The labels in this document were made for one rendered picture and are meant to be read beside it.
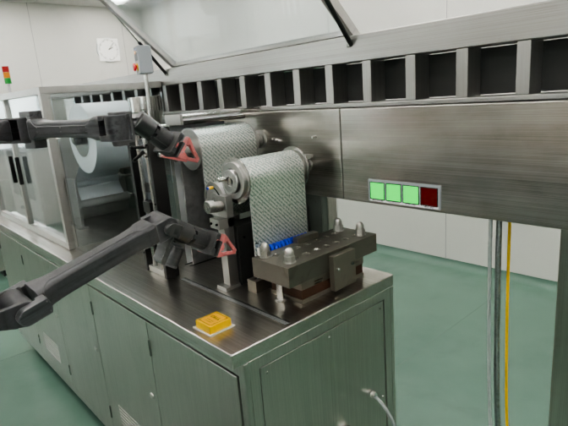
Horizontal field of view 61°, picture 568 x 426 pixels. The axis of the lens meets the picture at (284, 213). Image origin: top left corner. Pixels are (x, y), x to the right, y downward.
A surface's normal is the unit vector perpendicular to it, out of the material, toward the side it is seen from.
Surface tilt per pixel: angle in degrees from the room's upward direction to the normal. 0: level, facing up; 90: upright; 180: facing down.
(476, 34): 90
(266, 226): 90
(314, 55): 90
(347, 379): 90
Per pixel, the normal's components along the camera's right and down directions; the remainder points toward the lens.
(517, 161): -0.73, 0.22
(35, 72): 0.68, 0.13
